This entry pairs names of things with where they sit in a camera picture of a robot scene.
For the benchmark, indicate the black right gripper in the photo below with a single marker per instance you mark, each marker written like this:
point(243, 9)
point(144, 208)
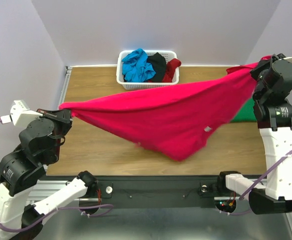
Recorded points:
point(258, 69)

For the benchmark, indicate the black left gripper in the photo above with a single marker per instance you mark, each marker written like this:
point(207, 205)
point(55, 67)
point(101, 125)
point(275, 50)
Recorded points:
point(65, 114)

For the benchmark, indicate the pink red t shirt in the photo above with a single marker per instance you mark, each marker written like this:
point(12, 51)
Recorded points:
point(174, 120)

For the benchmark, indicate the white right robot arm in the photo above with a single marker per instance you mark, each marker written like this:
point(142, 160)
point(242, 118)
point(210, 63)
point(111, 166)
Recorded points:
point(271, 193)

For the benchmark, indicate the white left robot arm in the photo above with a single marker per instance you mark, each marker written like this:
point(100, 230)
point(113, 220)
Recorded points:
point(18, 177)

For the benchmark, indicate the green folded t shirt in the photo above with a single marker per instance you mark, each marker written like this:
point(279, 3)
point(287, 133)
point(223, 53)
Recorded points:
point(246, 113)

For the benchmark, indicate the dark red t shirt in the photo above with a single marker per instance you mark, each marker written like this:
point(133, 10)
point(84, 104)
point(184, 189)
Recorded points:
point(171, 67)

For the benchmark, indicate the white plastic basket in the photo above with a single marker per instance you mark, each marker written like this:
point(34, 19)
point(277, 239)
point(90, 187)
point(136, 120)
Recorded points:
point(167, 54)

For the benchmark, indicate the blue t shirt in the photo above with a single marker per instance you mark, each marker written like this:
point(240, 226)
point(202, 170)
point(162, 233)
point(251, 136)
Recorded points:
point(135, 67)

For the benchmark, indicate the black t shirt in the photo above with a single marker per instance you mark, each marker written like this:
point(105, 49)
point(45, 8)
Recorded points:
point(158, 63)

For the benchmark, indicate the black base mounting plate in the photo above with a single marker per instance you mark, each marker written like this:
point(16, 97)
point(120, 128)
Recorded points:
point(146, 192)

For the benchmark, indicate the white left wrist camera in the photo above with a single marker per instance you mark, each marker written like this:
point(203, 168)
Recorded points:
point(20, 115)

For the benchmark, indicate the aluminium frame rail left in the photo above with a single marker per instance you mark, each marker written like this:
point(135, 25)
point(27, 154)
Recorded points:
point(65, 84)

